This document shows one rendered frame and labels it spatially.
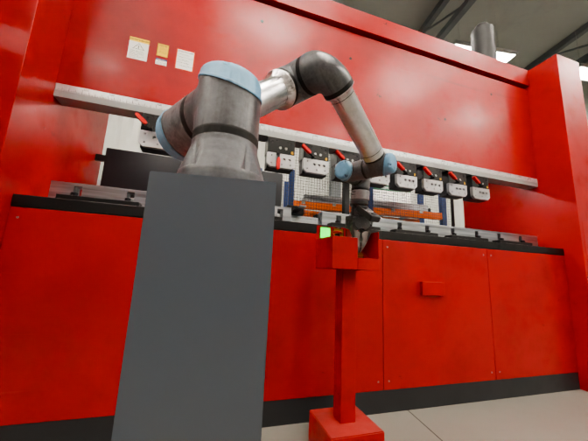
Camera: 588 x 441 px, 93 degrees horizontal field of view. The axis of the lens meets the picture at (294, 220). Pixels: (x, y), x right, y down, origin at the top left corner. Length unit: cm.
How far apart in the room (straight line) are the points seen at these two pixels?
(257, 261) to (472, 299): 166
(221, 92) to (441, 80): 202
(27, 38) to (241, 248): 131
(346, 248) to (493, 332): 122
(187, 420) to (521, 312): 204
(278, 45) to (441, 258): 151
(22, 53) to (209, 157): 115
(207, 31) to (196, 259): 154
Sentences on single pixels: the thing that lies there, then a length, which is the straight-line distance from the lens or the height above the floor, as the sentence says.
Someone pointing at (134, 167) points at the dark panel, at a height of 124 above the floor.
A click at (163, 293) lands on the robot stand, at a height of 61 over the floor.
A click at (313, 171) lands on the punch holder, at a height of 118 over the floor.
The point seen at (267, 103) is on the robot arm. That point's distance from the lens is 81.
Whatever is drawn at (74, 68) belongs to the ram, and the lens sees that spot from 173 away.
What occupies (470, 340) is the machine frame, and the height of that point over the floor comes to 31.
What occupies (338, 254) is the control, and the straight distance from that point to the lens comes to 105.
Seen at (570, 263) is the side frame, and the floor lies 77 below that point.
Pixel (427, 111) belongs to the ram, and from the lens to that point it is 219.
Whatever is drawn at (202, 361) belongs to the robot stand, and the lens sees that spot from 43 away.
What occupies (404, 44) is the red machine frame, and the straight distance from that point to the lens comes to 233.
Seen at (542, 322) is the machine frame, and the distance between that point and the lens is 241.
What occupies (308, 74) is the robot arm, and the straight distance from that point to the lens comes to 89.
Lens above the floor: 65
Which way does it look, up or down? 10 degrees up
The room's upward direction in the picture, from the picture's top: 3 degrees clockwise
